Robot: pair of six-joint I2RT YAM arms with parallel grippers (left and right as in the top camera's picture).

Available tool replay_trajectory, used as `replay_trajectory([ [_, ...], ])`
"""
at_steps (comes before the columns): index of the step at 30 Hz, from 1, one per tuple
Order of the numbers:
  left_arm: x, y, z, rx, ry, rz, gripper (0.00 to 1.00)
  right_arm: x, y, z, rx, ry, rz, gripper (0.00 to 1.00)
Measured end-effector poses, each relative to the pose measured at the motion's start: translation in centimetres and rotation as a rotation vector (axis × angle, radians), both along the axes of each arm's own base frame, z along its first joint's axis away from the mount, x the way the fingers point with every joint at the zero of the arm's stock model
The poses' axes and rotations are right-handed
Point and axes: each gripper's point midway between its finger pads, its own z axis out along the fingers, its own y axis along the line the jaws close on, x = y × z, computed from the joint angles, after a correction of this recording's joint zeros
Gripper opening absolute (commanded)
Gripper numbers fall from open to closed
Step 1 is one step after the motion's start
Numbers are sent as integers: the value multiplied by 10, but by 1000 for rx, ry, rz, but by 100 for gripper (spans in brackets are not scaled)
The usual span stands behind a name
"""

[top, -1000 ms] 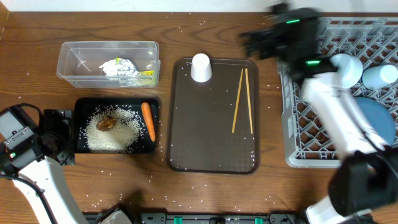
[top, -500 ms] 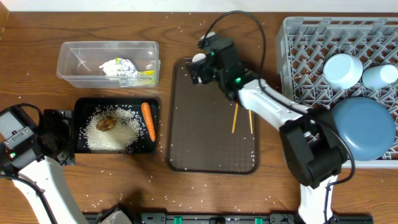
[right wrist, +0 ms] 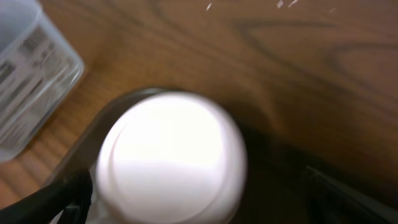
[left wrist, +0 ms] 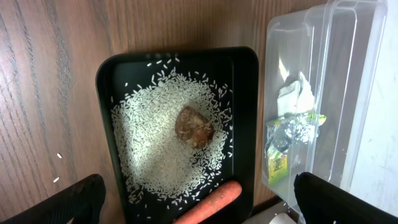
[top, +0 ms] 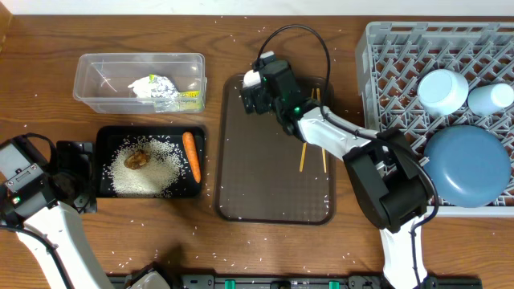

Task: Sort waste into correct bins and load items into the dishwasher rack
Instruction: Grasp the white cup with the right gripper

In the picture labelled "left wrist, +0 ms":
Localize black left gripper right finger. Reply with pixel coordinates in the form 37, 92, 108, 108
294, 172, 397, 224

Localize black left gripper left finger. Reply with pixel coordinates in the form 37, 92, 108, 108
4, 174, 106, 223

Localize yellow green snack packet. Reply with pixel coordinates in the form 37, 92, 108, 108
267, 145, 289, 185

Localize foil wrapper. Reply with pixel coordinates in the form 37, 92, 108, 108
266, 113, 326, 152

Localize pile of white rice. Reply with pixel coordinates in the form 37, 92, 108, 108
111, 65, 233, 208

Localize orange carrot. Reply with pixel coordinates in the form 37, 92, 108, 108
173, 180, 242, 224

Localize white napkin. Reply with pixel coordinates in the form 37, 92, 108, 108
277, 72, 315, 117

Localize brown food lump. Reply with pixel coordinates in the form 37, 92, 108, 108
174, 106, 215, 149

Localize clear plastic bin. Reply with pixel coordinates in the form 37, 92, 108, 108
262, 0, 388, 212

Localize black plastic tray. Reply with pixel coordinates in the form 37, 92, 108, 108
96, 47, 259, 223

